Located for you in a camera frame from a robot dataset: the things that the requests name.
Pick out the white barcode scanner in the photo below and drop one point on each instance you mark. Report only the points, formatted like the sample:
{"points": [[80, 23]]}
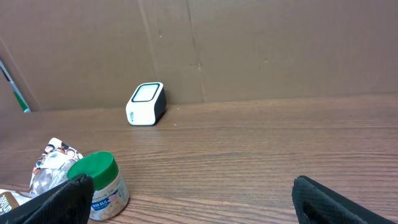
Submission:
{"points": [[147, 104]]}

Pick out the brown white snack bag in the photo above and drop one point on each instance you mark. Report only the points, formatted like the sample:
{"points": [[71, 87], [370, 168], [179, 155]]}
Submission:
{"points": [[49, 171]]}

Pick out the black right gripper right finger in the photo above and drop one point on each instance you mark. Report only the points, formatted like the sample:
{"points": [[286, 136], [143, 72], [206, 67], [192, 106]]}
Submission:
{"points": [[316, 204]]}

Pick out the green white pole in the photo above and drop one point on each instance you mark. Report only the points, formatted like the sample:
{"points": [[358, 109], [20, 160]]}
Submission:
{"points": [[21, 100]]}

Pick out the green lid spice jar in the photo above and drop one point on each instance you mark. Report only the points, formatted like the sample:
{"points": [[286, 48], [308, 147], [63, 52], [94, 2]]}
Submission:
{"points": [[111, 193]]}

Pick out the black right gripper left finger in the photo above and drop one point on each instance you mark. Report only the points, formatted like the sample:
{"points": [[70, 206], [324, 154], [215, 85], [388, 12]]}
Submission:
{"points": [[69, 202]]}

